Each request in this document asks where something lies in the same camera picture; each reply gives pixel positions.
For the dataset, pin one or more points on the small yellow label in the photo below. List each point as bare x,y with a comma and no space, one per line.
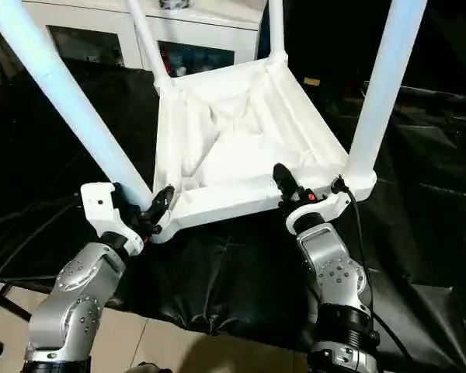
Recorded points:
311,81

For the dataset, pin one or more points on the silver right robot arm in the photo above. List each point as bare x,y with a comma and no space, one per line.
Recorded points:
338,287

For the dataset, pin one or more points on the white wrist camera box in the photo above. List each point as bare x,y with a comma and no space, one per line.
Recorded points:
318,210
105,210

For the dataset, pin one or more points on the red bottle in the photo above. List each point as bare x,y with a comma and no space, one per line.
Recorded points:
165,58

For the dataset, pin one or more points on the white cabinet with glass doors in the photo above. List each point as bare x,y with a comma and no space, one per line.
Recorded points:
101,31

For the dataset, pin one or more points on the black metal table frame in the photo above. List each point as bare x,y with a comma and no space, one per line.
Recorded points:
0,307

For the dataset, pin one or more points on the dark object on cabinet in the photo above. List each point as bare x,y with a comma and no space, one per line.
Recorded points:
175,4

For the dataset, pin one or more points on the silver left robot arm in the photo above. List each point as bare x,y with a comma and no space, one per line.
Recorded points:
74,303

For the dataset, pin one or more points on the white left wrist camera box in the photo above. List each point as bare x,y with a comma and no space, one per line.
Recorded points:
105,210

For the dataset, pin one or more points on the white plastic table top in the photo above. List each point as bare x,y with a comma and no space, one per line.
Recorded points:
241,132

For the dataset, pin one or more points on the black plastic mat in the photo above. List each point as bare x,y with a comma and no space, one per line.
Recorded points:
62,155

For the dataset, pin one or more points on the black horizontal rail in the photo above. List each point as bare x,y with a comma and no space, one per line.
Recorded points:
443,95

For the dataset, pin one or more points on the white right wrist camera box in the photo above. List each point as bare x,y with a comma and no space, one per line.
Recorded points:
318,210

